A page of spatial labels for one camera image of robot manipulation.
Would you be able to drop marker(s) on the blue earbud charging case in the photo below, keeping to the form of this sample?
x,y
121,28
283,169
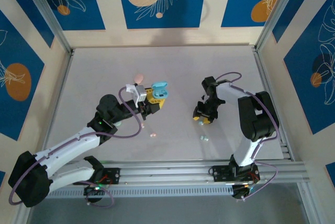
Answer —
x,y
158,88

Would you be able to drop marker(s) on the pink earbud charging case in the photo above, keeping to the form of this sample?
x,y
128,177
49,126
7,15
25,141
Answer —
x,y
138,78

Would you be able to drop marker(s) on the mint green earbud charging case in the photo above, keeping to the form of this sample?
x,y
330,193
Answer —
x,y
118,124

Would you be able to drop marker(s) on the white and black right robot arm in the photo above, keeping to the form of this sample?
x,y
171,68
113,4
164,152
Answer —
x,y
257,119

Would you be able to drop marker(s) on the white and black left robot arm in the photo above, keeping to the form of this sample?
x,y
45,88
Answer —
x,y
70,149

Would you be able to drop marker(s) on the aluminium table side rail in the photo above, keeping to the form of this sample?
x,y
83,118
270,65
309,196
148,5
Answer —
x,y
266,82
61,90

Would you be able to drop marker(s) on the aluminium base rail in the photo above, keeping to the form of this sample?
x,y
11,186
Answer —
x,y
167,171

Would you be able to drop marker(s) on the aluminium frame post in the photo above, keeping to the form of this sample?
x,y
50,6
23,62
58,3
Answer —
x,y
284,12
48,12

